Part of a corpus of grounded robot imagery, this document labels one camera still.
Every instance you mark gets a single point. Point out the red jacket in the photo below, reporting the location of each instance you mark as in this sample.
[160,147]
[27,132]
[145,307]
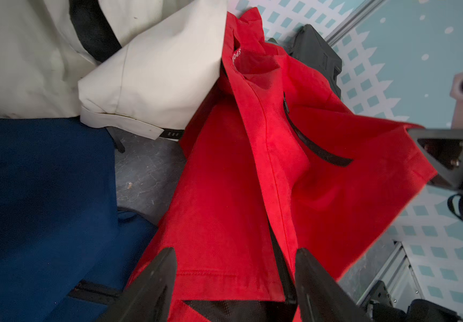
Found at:
[277,162]

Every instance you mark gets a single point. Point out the aluminium frame post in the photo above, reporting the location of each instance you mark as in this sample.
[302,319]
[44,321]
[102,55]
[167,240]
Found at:
[365,10]

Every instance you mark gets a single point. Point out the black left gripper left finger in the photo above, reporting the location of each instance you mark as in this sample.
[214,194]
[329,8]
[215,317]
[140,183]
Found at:
[149,297]

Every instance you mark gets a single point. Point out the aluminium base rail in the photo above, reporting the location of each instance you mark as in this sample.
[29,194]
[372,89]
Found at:
[395,284]

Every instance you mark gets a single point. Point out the blue jacket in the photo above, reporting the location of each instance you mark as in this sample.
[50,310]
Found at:
[60,226]

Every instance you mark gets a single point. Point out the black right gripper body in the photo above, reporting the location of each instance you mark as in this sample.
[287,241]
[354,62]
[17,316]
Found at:
[443,149]

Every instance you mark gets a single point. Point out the black plastic tool case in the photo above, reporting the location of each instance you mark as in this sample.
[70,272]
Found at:
[312,50]

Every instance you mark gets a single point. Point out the beige jacket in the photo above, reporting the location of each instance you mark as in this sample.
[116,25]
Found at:
[141,66]

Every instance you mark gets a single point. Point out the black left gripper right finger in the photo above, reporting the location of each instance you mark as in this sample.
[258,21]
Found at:
[320,298]

